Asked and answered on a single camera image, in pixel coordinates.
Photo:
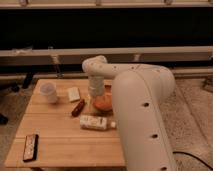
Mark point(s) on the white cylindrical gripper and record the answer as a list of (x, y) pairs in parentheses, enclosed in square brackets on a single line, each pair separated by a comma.
[(96, 86)]

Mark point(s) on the orange ceramic bowl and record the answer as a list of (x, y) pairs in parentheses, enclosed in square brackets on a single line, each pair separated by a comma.
[(104, 102)]

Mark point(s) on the white rectangular block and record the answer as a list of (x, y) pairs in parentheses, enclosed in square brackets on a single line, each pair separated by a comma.
[(73, 94)]

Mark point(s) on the brown red snack bar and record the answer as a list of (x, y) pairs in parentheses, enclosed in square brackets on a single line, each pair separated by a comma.
[(76, 111)]

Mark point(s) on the white plastic bottle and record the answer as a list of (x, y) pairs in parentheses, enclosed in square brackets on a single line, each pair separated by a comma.
[(96, 123)]

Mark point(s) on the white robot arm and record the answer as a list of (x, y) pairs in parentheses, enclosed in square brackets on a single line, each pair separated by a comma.
[(137, 90)]

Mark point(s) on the translucent plastic cup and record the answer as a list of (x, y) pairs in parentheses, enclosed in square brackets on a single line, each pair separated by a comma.
[(48, 91)]

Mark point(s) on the wooden table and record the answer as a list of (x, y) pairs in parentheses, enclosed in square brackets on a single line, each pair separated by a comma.
[(62, 143)]

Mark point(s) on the black rectangular remote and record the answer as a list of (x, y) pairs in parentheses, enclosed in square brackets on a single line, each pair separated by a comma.
[(30, 148)]

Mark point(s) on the white metal rail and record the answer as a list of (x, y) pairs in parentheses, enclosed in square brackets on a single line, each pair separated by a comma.
[(25, 57)]

